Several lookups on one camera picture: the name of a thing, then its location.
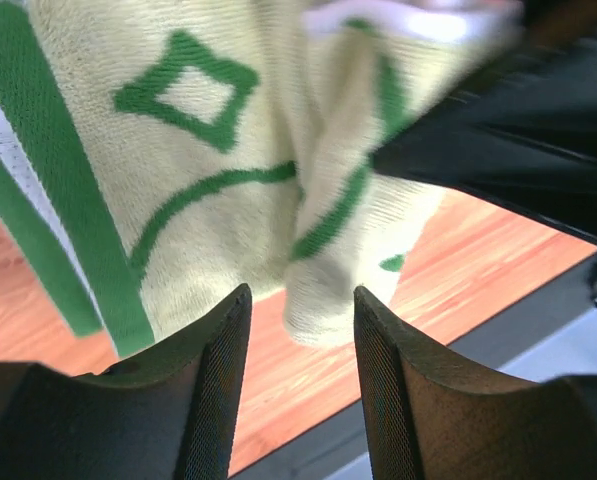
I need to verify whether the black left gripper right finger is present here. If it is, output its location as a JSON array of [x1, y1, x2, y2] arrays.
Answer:
[[354, 287, 597, 480]]

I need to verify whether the green and cream patterned towel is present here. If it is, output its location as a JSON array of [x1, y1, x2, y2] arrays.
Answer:
[[0, 1, 523, 357]]

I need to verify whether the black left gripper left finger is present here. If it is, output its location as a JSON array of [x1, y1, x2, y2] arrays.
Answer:
[[0, 285, 252, 480]]

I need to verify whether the black cloth strip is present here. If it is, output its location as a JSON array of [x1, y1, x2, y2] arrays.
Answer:
[[237, 254, 597, 479]]

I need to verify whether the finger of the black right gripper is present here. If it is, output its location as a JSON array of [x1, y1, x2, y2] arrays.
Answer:
[[374, 31, 597, 245]]

